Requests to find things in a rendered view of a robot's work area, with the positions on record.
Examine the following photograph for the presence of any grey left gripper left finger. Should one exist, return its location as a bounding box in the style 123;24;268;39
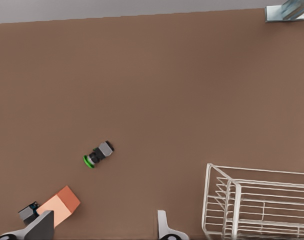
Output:
0;210;55;240

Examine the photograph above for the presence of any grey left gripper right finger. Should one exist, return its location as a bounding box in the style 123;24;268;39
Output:
157;209;190;240

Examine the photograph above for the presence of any orange box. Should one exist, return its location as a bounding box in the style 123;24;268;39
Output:
36;185;81;229

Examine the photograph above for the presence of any grey button switch body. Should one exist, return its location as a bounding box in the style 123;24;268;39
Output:
18;200;40;226

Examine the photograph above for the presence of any green button switch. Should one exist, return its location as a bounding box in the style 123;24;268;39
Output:
83;140;115;170

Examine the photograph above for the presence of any white wire shelf rack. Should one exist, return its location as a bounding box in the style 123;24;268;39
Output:
202;162;304;238

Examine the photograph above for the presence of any silver frame post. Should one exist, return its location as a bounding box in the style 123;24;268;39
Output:
264;0;304;24

